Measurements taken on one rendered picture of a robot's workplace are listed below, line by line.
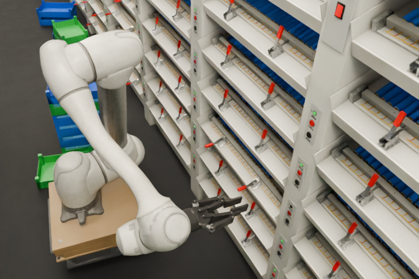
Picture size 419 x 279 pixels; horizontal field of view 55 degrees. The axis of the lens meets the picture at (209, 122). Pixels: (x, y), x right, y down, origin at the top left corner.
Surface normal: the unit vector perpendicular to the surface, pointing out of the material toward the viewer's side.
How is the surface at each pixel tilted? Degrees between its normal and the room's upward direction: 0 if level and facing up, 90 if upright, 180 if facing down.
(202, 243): 0
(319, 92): 90
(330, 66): 90
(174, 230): 47
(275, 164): 21
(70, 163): 8
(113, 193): 2
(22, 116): 0
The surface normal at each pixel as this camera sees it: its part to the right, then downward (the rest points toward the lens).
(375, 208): -0.29, -0.61
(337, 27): -0.88, 0.28
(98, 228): 0.00, -0.75
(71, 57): 0.23, -0.24
